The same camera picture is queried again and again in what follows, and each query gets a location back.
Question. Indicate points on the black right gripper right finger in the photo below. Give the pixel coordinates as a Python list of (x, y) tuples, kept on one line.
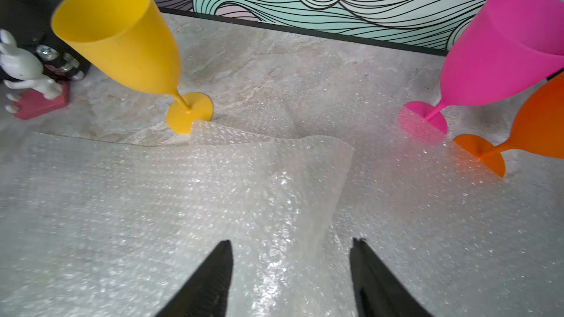
[(376, 290)]

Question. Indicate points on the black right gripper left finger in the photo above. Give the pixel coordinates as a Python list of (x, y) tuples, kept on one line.
[(206, 293)]

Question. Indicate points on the clear bubble wrap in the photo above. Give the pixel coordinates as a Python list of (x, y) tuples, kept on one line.
[(104, 229), (462, 240)]

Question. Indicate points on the bubble orange glass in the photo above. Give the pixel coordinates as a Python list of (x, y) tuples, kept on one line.
[(537, 129)]

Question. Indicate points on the bubble yellow glass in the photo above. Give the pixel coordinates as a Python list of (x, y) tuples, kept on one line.
[(130, 41)]

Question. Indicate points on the white bunny phone stand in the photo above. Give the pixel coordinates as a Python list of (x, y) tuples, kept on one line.
[(41, 94)]

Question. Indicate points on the black ribbed case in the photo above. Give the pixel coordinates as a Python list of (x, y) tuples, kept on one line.
[(29, 21)]

